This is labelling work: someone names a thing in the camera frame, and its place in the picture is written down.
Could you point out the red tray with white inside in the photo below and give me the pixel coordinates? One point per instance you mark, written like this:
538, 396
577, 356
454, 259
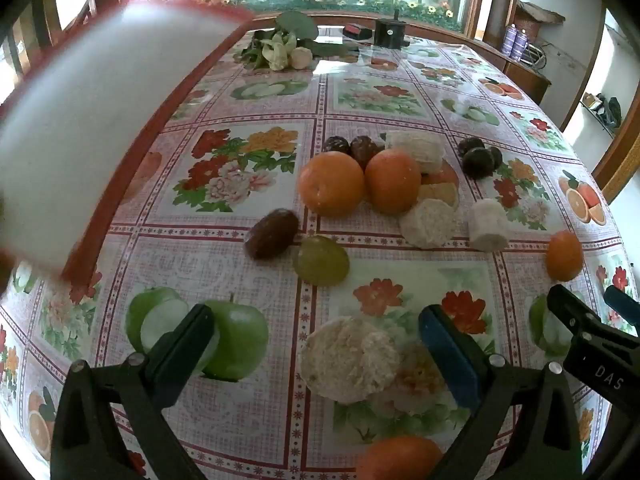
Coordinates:
100, 110

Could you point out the leafy green vegetable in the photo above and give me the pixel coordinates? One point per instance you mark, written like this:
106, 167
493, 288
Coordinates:
295, 25

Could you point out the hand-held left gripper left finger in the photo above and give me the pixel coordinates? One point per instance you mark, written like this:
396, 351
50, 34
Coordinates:
192, 340

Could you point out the floral plastic tablecloth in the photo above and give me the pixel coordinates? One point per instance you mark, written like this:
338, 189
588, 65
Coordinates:
225, 270

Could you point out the pale sugarcane chunk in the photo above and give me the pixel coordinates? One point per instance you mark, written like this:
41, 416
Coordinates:
415, 150
430, 224
487, 230
350, 360

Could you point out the small oval orange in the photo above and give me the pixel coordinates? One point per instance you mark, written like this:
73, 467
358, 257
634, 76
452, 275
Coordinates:
400, 460
564, 255

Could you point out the wooden shelf unit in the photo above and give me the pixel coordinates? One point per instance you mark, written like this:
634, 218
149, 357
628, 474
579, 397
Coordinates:
47, 15

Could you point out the black cup device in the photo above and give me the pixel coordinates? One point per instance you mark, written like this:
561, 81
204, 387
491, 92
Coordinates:
390, 32

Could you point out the dark plum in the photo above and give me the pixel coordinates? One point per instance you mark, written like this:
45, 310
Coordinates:
496, 157
472, 144
477, 164

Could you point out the red and black case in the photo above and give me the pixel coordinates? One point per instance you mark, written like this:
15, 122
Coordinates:
357, 32

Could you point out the wooden cabinet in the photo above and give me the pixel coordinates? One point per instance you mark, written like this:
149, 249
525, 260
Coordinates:
530, 82

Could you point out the pale round vegetable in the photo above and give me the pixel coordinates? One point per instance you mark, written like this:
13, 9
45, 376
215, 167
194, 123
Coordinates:
300, 58

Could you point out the brown woven basket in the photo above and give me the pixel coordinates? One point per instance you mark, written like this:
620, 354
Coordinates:
530, 22

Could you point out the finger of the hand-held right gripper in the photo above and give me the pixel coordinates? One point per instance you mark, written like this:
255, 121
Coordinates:
622, 305
600, 360

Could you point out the large orange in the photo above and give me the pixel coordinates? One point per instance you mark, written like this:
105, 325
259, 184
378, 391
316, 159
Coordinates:
331, 184
392, 180

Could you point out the wall shelf with bags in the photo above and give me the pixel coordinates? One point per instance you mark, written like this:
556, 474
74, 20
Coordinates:
607, 110

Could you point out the green grape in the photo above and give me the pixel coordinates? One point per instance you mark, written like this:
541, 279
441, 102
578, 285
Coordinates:
320, 260

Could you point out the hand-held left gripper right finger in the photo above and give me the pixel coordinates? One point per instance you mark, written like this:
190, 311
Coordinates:
445, 355

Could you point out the brown date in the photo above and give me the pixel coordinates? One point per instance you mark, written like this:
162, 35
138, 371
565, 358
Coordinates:
364, 150
270, 235
336, 145

